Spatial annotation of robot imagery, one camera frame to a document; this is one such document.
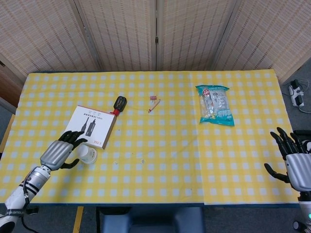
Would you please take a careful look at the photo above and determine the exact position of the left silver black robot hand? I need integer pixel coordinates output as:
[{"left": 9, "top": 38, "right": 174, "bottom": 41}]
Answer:
[{"left": 39, "top": 131, "right": 88, "bottom": 171}]

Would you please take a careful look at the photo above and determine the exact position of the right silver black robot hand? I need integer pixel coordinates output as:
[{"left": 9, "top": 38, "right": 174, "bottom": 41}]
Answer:
[{"left": 264, "top": 127, "right": 311, "bottom": 194}]

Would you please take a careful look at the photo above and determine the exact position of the black white floor device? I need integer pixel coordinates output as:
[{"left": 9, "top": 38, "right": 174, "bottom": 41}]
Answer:
[{"left": 293, "top": 130, "right": 311, "bottom": 154}]

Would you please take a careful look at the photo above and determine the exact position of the white power strip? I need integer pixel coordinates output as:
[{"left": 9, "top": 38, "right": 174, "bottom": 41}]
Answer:
[{"left": 288, "top": 80, "right": 306, "bottom": 108}]

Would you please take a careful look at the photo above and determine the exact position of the black red handheld device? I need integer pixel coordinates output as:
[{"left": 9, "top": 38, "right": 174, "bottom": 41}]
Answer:
[{"left": 109, "top": 96, "right": 128, "bottom": 116}]

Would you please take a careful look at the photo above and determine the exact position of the brown wooden cabinet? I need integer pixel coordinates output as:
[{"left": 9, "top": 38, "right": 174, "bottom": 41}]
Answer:
[{"left": 0, "top": 60, "right": 25, "bottom": 109}]

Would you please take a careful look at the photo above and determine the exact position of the yellow white checkered tablecloth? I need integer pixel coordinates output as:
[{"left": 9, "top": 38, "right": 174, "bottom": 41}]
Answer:
[{"left": 0, "top": 69, "right": 300, "bottom": 206}]

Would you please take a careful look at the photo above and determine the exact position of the teal snack bag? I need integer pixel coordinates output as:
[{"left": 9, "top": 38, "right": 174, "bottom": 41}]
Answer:
[{"left": 195, "top": 84, "right": 236, "bottom": 127}]

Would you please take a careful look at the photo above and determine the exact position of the short wooden pencil stub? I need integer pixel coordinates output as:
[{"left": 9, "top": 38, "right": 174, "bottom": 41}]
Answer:
[{"left": 146, "top": 98, "right": 162, "bottom": 113}]

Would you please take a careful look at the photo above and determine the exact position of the beige woven screen panel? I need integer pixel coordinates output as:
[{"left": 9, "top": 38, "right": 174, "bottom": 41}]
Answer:
[
  {"left": 0, "top": 0, "right": 101, "bottom": 76},
  {"left": 213, "top": 0, "right": 311, "bottom": 83},
  {"left": 74, "top": 0, "right": 157, "bottom": 72},
  {"left": 156, "top": 0, "right": 240, "bottom": 71}
]

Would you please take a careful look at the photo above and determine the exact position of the white cable product box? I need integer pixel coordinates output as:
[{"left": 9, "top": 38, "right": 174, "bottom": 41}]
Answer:
[{"left": 65, "top": 105, "right": 116, "bottom": 150}]

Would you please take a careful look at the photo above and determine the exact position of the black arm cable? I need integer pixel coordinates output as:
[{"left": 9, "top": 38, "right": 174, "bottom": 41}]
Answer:
[{"left": 18, "top": 183, "right": 40, "bottom": 233}]

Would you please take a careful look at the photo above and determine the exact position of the white power cable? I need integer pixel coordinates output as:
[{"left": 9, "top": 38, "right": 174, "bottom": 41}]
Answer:
[{"left": 298, "top": 79, "right": 311, "bottom": 114}]

